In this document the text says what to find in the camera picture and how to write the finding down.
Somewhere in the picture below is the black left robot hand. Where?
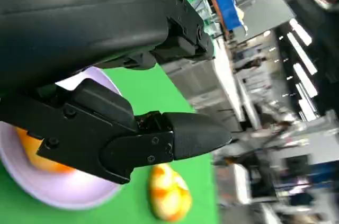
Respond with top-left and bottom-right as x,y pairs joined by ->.
0,0 -> 234,185

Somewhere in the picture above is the orange and white bread roll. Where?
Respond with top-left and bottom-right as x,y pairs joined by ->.
15,126 -> 77,174
147,164 -> 192,221

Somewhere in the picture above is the green table cloth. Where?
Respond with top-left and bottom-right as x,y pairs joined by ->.
0,64 -> 220,224

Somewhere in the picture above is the grey cabinet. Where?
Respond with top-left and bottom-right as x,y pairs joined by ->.
162,58 -> 246,132

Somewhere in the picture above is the blue box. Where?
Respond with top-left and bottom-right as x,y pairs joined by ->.
211,0 -> 245,31

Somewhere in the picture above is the lilac plate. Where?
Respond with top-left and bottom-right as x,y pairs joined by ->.
0,66 -> 125,210

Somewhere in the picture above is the grey machine housing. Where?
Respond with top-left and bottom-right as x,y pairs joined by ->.
234,0 -> 297,43

